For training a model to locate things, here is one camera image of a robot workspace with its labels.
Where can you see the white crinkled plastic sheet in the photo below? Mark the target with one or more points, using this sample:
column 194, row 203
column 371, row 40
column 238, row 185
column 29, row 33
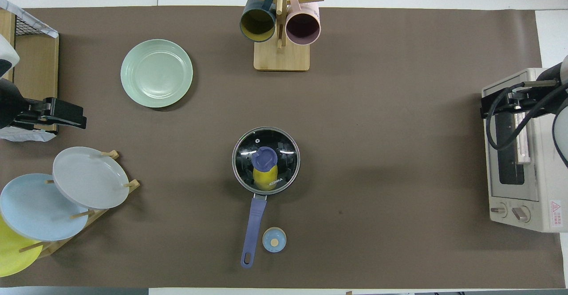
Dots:
column 26, row 136

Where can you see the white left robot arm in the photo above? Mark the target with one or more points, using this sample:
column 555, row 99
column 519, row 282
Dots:
column 9, row 104

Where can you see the pink mug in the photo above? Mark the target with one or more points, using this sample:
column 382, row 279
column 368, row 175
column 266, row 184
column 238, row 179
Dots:
column 303, row 29

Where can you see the glass lid with blue knob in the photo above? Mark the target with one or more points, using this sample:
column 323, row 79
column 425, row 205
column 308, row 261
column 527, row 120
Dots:
column 284, row 153

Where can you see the dark teal mug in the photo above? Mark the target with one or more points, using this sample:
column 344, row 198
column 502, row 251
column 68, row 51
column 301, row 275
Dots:
column 257, row 24

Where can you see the wooden mug tree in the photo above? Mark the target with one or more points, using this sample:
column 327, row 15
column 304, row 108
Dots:
column 282, row 57

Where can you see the wooden plate rack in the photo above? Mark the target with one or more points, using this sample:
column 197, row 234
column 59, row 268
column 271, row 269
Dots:
column 57, row 245

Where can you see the brown table mat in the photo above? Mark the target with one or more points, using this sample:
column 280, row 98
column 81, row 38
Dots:
column 377, row 86

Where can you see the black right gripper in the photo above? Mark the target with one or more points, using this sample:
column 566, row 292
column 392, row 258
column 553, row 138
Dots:
column 510, row 97

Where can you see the yellow plate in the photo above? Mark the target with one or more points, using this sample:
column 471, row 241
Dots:
column 11, row 255

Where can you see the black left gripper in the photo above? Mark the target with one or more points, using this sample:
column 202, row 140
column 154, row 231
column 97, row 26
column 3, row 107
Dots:
column 42, row 110

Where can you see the beige toaster oven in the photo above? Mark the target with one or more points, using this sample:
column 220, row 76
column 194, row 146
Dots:
column 543, row 188

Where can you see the light wooden shelf board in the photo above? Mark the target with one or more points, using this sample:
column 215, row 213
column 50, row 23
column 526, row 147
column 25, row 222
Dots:
column 6, row 24

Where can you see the light blue plate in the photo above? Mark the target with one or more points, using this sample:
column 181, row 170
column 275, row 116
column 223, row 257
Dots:
column 35, row 210

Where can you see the yellow potato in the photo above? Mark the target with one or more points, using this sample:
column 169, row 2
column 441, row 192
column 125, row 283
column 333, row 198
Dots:
column 265, row 180

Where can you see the grey plate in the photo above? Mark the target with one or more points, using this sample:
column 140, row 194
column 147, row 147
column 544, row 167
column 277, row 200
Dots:
column 88, row 177

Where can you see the pale green plate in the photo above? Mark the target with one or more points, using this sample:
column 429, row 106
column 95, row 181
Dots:
column 156, row 73

